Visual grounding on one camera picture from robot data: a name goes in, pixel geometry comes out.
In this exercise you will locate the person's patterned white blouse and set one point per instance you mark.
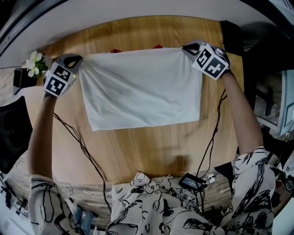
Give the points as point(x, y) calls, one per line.
point(160, 206)

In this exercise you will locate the white desk partition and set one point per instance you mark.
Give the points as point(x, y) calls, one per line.
point(137, 9)

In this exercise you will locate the black pen holder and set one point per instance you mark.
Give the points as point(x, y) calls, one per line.
point(23, 78)

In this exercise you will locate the black screen device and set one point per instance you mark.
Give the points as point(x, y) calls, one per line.
point(191, 182)

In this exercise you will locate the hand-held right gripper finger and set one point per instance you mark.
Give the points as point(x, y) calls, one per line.
point(191, 57)
point(195, 42)

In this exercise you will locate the light blue desk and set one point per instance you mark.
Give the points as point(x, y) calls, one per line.
point(286, 103)

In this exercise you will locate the person's right forearm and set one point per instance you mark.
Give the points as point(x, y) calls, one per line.
point(243, 114)

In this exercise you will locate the person's left forearm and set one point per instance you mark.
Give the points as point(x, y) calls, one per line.
point(42, 137)

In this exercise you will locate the white potted flowers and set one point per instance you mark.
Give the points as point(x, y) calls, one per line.
point(35, 63)

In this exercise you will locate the white and blue raglan shirt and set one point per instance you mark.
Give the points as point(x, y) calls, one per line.
point(142, 91)

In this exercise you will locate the white charger plug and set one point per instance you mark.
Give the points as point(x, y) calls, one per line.
point(211, 177)

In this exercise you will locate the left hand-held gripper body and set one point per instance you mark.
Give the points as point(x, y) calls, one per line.
point(58, 80)

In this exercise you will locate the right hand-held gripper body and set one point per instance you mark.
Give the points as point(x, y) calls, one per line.
point(212, 62)

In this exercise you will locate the black pouch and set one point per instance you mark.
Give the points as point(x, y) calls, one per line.
point(230, 34)

